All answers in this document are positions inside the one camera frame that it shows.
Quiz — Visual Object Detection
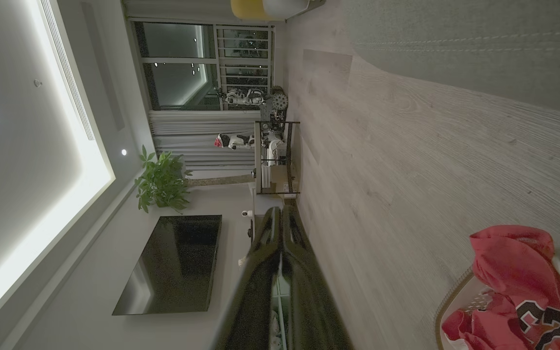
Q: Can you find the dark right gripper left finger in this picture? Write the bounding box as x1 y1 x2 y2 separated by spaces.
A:
212 207 283 350

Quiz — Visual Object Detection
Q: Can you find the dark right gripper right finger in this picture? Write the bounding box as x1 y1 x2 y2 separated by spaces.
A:
280 204 353 350

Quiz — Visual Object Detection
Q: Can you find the red jersey with white trim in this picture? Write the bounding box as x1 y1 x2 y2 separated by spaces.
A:
441 225 560 350

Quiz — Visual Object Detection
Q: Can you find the grey fabric sofa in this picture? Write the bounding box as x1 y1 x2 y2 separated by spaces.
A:
342 0 560 117

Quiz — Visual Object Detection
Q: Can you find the black flat television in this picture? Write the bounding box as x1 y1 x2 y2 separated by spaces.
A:
112 215 223 316

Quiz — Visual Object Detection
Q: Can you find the tall grey plant pot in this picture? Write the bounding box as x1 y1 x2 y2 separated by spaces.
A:
185 174 256 188

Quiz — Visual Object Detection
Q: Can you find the green leafy houseplant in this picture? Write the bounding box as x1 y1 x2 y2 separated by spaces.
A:
134 145 193 214

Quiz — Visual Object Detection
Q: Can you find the white robot with red part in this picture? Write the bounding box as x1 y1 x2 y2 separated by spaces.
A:
214 132 257 151

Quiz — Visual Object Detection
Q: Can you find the grey pleated curtain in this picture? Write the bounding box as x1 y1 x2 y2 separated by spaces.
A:
148 110 262 179

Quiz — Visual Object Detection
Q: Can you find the white robot with omni wheel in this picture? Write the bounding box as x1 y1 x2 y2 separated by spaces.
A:
217 86 289 112

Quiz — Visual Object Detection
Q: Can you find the white barred window grille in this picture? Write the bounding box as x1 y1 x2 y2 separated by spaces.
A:
214 24 276 110

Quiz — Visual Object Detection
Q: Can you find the large glass window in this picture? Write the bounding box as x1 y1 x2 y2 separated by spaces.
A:
132 19 218 110

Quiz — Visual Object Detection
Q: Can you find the yellow and white chair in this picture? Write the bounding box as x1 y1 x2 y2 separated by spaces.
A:
230 0 327 21

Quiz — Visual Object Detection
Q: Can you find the black metal frame table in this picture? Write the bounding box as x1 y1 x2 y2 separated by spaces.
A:
254 120 301 195

